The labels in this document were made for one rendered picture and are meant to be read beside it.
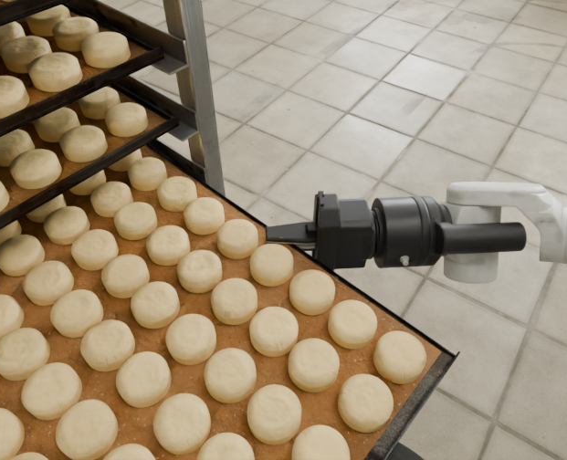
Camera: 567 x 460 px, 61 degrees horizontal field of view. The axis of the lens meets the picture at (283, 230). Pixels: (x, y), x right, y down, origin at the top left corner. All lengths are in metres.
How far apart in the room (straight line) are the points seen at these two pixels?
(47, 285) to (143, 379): 0.16
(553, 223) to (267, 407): 0.37
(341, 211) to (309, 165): 1.19
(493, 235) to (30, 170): 0.51
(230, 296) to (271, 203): 1.10
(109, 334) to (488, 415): 0.98
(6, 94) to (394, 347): 0.45
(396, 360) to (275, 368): 0.12
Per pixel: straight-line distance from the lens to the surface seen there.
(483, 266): 0.63
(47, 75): 0.55
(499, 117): 2.18
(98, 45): 0.59
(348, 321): 0.51
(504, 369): 1.38
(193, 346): 0.50
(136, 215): 0.61
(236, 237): 0.57
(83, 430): 0.49
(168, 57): 0.59
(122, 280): 0.56
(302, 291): 0.52
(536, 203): 0.60
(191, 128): 0.63
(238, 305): 0.51
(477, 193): 0.61
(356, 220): 0.56
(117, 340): 0.52
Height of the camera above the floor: 1.13
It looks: 48 degrees down
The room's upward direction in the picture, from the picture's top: straight up
